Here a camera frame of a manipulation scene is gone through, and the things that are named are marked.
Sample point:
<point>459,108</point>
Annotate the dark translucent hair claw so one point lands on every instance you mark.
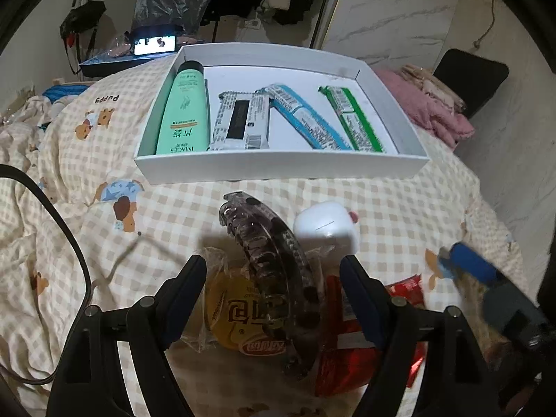
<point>278,260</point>

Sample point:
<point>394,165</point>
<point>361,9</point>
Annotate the grey plastic bag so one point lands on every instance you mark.
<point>173,0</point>

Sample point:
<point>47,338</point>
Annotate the yellow snack in clear wrapper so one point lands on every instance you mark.
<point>230,308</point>

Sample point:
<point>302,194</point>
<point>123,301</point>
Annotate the white earbuds case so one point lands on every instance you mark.
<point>323,226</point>

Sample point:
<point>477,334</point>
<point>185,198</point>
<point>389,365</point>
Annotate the pink fluffy blanket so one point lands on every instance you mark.
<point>425,104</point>

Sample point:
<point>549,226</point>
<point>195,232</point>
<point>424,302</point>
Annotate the lit smartphone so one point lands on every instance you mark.
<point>154,44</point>

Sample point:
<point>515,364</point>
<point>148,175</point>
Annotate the white cardboard box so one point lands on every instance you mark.
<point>282,167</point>

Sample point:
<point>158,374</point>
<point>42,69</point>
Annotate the mint green bottle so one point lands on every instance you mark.
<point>182,113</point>

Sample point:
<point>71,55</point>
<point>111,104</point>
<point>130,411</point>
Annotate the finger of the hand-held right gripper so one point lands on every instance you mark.
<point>471,265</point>

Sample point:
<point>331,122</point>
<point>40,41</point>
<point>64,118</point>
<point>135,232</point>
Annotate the white and black packet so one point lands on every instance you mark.
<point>256,117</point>

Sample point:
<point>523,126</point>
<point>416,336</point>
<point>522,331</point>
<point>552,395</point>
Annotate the blue striped cloth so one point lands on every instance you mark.
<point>65,91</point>

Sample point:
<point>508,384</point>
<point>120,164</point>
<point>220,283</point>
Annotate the green snack packet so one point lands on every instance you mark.
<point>360,126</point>

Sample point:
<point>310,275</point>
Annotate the black hanging bag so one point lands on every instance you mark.
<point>82,17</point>

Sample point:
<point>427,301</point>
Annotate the red snack packet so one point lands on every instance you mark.
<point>339,369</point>

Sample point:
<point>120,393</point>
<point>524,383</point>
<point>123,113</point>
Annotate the clear plastic bag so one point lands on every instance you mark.
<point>118,45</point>

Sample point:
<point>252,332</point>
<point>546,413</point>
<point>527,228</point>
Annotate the blue snack packet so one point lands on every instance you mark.
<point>304,117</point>

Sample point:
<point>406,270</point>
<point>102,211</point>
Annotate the beige folded clothes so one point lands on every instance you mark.
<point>434,84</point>

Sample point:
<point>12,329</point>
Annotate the checked printed blanket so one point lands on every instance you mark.
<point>173,208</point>

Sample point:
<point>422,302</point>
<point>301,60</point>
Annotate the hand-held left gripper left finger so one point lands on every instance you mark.
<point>195,278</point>

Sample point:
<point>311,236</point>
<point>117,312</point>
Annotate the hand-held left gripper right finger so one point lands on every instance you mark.
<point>356,286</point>

